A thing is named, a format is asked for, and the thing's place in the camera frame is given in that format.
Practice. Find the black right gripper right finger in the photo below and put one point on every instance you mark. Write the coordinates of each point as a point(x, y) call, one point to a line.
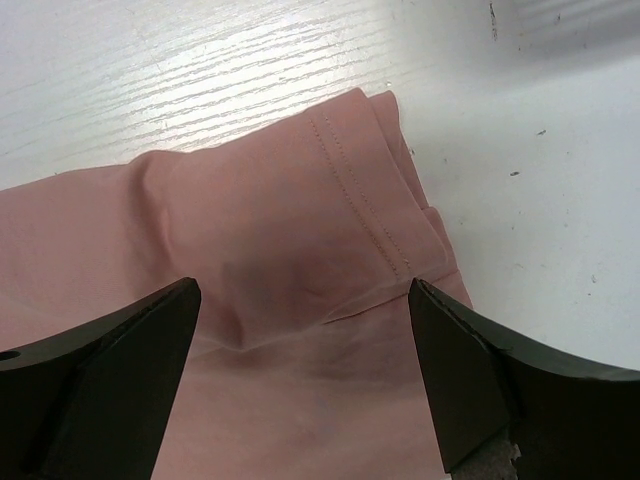
point(505, 406)

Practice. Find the pink printed t shirt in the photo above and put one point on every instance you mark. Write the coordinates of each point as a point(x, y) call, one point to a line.
point(304, 238)

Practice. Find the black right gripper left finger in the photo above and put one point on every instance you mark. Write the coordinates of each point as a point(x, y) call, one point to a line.
point(93, 402)

